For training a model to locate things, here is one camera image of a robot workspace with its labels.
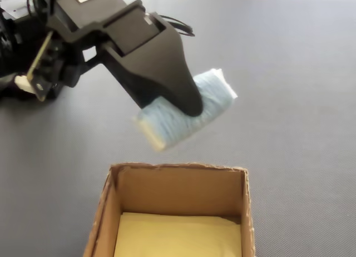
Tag open cardboard box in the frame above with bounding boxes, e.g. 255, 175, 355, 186
82, 162, 255, 257

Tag green camera circuit board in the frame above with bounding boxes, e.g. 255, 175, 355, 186
26, 31, 54, 102

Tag white block blue yarn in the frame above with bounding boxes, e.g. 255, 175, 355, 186
131, 68, 239, 153

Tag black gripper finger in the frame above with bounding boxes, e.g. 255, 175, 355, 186
122, 25, 204, 116

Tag yellow sheet box lining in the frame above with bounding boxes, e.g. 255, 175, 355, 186
113, 211, 242, 257

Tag white cable connector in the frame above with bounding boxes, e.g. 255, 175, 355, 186
14, 74, 36, 94

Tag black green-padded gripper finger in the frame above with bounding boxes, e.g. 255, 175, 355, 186
100, 42, 162, 108

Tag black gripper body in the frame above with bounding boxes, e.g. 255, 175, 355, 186
41, 0, 168, 62

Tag thin black red wires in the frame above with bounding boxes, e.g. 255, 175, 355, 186
159, 14, 196, 38

